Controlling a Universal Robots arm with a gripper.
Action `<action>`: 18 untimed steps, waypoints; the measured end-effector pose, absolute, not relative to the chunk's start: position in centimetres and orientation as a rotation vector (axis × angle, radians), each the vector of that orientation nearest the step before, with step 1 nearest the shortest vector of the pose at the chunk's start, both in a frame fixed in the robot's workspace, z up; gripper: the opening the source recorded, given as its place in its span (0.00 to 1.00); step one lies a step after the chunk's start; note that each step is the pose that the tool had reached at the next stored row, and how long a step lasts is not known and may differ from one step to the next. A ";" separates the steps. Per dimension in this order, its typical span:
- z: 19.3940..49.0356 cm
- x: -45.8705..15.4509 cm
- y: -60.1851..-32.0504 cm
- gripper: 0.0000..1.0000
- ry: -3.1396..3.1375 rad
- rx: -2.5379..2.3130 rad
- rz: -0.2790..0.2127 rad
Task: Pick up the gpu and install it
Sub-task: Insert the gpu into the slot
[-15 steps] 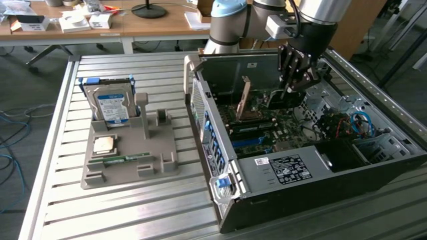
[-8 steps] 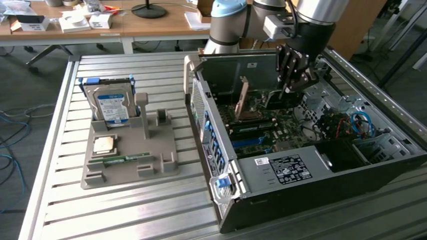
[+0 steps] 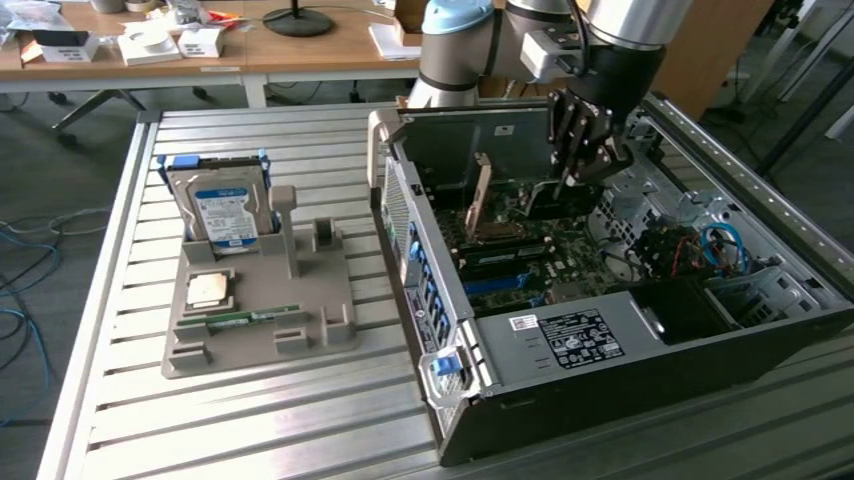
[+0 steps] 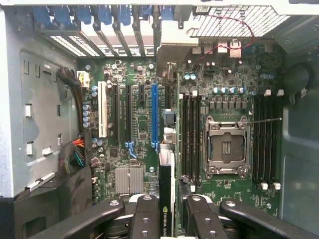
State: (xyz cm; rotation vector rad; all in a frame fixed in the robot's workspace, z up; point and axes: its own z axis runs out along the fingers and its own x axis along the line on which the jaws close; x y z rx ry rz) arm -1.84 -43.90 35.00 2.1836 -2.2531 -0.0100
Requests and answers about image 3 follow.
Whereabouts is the blue floor cable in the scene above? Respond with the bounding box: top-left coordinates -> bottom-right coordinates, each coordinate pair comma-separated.
0,219 -> 62,429

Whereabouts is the hard disk in blue carrier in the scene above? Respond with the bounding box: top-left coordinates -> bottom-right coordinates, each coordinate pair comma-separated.
157,148 -> 280,251

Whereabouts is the white box with black top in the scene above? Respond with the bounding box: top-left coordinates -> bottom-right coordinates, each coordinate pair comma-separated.
30,29 -> 101,64

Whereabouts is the black lamp base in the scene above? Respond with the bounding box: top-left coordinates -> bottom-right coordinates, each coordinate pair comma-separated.
261,0 -> 334,39

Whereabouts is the black camera cable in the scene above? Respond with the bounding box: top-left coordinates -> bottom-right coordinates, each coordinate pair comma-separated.
564,0 -> 596,77

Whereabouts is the white floor cable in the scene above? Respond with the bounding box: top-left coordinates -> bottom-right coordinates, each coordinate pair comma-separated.
0,207 -> 112,236

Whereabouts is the perforated silver disk bay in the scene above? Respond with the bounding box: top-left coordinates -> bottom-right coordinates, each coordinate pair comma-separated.
584,144 -> 692,254

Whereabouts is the cardboard box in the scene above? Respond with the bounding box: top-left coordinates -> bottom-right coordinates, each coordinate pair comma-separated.
392,0 -> 428,35

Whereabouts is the CPU chip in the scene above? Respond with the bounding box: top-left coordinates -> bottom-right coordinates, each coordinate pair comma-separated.
184,272 -> 233,310

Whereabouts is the blue wire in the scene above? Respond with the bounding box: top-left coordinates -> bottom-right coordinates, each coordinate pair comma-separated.
697,221 -> 753,277

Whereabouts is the white box with tape roll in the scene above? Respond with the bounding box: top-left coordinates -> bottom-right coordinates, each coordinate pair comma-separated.
117,23 -> 184,67

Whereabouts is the CPU socket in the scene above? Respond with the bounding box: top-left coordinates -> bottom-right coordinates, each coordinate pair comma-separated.
473,218 -> 529,244

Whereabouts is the blue expansion slot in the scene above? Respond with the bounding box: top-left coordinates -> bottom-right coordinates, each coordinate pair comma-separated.
464,276 -> 533,297

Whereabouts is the grey power supply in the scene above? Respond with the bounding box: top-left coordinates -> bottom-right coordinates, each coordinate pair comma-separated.
473,292 -> 668,387

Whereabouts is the green motherboard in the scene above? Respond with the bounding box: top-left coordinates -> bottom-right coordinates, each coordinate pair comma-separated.
431,192 -> 635,309

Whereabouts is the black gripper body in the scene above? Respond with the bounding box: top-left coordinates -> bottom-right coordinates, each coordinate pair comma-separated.
563,42 -> 668,129

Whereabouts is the black desk leg frame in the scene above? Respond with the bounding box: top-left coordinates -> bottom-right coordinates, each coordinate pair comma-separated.
50,89 -> 149,146

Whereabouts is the white paper sheet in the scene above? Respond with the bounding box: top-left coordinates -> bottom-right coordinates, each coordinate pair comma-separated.
368,22 -> 423,60

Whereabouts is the black fan shroud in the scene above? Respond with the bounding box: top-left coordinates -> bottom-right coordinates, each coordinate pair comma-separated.
628,278 -> 743,347

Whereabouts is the rear fan grille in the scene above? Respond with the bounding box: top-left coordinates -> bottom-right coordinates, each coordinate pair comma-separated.
381,156 -> 429,282

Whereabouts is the blue case latch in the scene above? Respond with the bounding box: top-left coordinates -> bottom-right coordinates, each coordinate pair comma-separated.
429,351 -> 469,377

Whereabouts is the red wire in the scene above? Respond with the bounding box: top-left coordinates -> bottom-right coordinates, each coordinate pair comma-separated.
668,233 -> 696,275

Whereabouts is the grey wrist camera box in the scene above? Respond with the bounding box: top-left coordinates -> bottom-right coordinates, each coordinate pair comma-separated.
519,27 -> 592,85

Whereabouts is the small silver disk bay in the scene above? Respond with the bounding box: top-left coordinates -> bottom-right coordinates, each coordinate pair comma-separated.
704,266 -> 823,329

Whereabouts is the grey parts rack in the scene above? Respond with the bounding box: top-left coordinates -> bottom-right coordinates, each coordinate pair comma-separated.
161,184 -> 365,381

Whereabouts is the dark installed RAM stick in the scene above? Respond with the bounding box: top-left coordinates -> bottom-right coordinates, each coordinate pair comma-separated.
456,242 -> 547,266

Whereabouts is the graphics card with metal bracket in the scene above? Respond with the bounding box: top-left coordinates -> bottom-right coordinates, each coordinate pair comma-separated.
464,151 -> 605,241

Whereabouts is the wooden cabinet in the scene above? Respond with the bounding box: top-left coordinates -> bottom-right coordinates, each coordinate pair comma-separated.
649,0 -> 776,121

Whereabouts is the small white box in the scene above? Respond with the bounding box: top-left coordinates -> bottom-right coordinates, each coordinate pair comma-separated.
176,27 -> 226,59

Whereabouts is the open black PC case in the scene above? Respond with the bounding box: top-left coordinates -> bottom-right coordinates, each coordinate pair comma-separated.
365,91 -> 854,469

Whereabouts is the black metal post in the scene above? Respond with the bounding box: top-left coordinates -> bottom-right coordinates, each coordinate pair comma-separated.
757,49 -> 854,174

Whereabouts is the wooden desk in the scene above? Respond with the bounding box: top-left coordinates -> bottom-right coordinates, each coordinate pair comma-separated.
0,0 -> 508,109

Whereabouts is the green RAM stick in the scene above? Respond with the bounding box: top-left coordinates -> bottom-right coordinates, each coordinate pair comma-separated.
176,304 -> 302,332

